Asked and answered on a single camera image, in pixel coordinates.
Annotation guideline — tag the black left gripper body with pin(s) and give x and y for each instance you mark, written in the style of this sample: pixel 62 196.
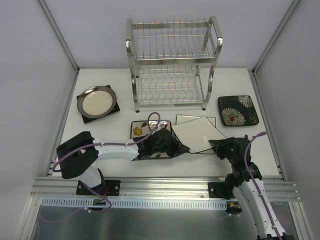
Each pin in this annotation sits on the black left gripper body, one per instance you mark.
pixel 173 144

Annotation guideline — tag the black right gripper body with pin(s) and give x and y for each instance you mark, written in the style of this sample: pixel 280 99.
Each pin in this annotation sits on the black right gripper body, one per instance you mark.
pixel 222 146

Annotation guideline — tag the white square plate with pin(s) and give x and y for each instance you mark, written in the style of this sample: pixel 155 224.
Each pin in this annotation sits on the white square plate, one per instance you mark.
pixel 197 136
pixel 190 119

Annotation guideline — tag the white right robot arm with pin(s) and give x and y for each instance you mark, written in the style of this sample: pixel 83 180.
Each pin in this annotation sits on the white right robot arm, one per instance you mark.
pixel 245 183

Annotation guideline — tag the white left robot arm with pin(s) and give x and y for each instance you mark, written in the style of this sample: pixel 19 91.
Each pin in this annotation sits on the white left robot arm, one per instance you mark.
pixel 77 155

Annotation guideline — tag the stainless steel dish rack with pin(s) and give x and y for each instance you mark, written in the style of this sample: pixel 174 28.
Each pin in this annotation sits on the stainless steel dish rack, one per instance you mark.
pixel 172 63

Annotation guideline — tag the upper colourful flower plate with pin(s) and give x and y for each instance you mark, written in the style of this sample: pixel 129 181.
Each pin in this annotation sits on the upper colourful flower plate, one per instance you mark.
pixel 139 129

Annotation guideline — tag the dark floral square plate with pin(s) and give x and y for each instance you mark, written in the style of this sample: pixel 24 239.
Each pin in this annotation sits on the dark floral square plate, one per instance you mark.
pixel 237 111

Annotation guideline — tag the round silver-rimmed plate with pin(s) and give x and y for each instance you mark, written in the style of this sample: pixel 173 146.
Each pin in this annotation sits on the round silver-rimmed plate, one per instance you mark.
pixel 96 101

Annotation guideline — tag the black square plate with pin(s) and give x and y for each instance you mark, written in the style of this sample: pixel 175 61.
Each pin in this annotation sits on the black square plate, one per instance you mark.
pixel 113 110

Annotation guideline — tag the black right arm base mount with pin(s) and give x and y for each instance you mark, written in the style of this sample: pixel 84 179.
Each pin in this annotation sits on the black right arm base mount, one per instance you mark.
pixel 223 190

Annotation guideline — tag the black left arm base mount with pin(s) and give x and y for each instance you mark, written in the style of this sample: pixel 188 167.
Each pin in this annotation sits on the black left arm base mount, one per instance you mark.
pixel 110 187

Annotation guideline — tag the white slotted cable duct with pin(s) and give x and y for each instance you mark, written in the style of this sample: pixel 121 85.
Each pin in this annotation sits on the white slotted cable duct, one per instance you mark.
pixel 216 205

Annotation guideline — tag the aluminium rail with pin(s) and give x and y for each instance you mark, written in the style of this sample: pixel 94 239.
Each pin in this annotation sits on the aluminium rail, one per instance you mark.
pixel 188 188

